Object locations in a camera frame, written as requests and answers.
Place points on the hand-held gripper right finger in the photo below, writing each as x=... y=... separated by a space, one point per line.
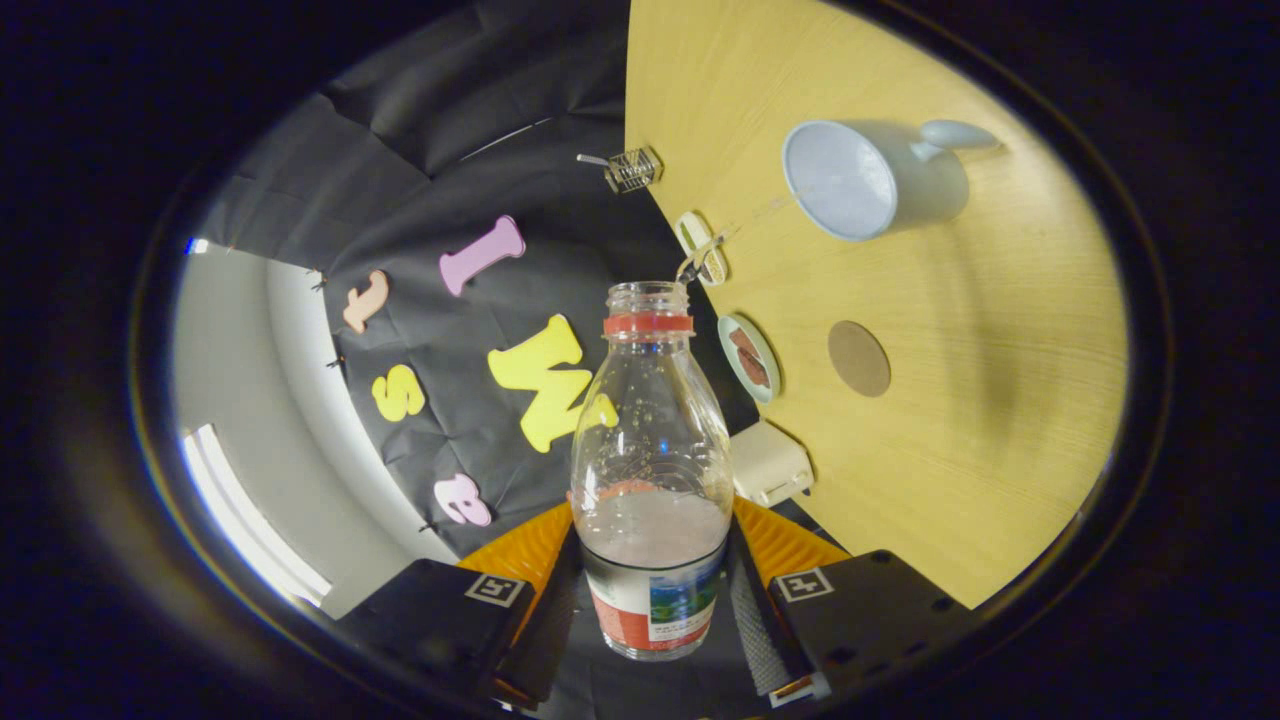
x=755 y=630

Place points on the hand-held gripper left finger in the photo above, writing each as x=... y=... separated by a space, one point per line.
x=545 y=630

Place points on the clear juice bottle red label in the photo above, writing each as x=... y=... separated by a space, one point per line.
x=650 y=560

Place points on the round brown coaster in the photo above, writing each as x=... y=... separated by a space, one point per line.
x=859 y=358

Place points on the white cup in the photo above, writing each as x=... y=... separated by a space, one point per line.
x=930 y=180

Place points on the white toaster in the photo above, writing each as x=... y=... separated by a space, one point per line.
x=770 y=465

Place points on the brown meat slice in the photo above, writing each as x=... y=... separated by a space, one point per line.
x=757 y=373
x=744 y=344

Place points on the wooden table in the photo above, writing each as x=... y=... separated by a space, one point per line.
x=950 y=450

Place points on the pale blue plate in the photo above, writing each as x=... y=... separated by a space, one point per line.
x=727 y=350

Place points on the long ceiling light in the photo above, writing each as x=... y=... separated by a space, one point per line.
x=245 y=520

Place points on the white divided grain dish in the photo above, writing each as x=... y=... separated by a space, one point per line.
x=690 y=232

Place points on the black backdrop cloth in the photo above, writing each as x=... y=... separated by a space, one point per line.
x=480 y=120

